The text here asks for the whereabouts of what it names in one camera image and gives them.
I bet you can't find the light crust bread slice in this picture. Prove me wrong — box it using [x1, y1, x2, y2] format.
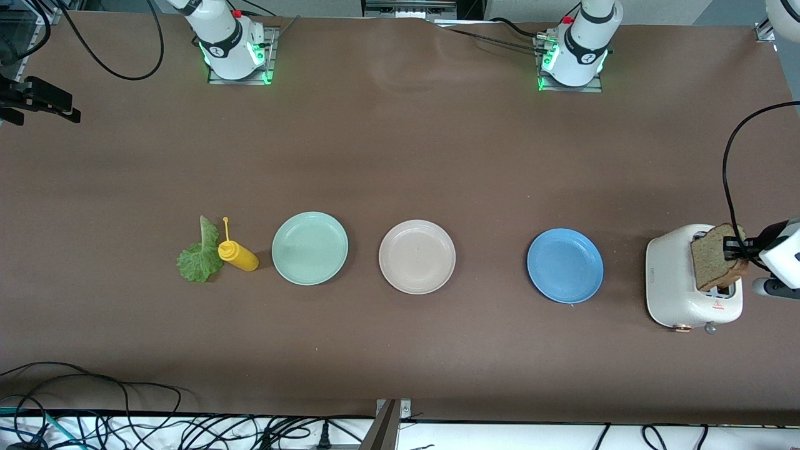
[690, 223, 749, 292]

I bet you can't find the green lettuce leaf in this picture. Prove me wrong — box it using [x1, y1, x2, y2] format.
[176, 216, 224, 283]

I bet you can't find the blue plate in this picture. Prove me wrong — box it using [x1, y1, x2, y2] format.
[526, 227, 604, 305]

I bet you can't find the mint green plate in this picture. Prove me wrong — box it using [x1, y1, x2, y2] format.
[271, 211, 349, 286]

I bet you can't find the beige plate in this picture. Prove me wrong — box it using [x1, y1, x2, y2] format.
[378, 219, 457, 295]

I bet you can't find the white toaster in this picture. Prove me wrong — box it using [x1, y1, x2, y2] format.
[645, 224, 744, 335]

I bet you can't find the yellow squeeze bottle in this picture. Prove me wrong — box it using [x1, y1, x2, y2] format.
[217, 217, 259, 273]

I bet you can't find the grey metal box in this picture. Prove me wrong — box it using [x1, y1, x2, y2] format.
[361, 0, 458, 19]

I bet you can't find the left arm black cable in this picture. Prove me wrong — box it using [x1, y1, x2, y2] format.
[722, 101, 800, 251]

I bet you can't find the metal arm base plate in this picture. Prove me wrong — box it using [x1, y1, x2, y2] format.
[207, 26, 279, 86]
[536, 34, 604, 93]

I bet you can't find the looped black floor cable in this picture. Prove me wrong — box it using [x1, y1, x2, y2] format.
[0, 361, 183, 416]

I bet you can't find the teal cable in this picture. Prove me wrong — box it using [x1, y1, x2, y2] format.
[0, 406, 82, 450]

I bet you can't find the black cable on tabletop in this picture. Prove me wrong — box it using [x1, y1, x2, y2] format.
[431, 17, 554, 56]

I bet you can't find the metal table edge bracket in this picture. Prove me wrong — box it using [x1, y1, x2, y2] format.
[372, 398, 412, 450]

